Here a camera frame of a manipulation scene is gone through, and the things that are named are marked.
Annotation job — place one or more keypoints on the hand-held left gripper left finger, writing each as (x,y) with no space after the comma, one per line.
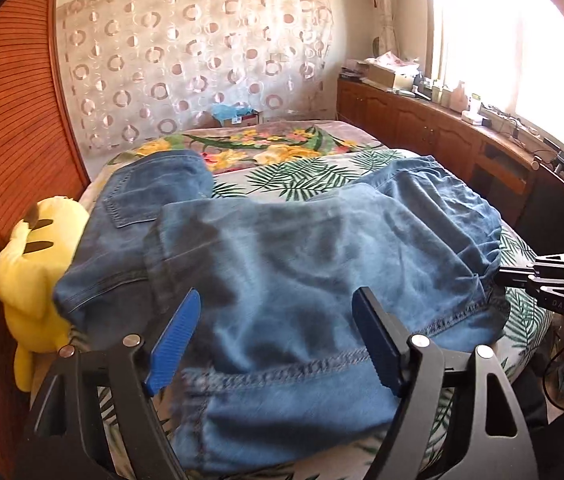
(174,340)

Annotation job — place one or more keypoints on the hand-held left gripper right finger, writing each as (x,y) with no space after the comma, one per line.
(376,340)

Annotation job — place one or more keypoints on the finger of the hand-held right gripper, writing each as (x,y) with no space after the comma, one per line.
(536,270)
(554,290)

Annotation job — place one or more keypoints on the blue denim pants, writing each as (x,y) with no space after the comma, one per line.
(287,280)

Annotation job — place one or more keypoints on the small black tripod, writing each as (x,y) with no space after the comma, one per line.
(560,162)

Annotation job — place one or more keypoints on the white tissue box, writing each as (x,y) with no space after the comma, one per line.
(474,117)

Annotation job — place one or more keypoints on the yellow plush toy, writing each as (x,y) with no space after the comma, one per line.
(27,280)

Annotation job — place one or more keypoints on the white bottle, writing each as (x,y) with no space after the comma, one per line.
(459,96)

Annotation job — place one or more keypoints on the wooden-framed window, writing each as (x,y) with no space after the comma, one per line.
(511,45)

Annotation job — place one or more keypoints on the long wooden cabinet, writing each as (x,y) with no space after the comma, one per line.
(411,120)

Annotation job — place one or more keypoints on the floral pillow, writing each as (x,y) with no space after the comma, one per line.
(272,142)

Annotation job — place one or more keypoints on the open cardboard box blue contents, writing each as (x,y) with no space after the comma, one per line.
(237,114)

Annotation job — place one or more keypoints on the plain cardboard box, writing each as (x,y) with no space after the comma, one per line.
(386,77)

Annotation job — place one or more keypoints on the pink and white bag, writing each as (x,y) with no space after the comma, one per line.
(395,59)

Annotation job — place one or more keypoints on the wooden slatted wardrobe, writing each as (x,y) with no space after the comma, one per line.
(7,135)

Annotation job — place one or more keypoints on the circle-patterned sheer curtain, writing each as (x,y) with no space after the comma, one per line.
(197,55)

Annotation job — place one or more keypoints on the pale window curtain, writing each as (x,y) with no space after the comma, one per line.
(384,10)

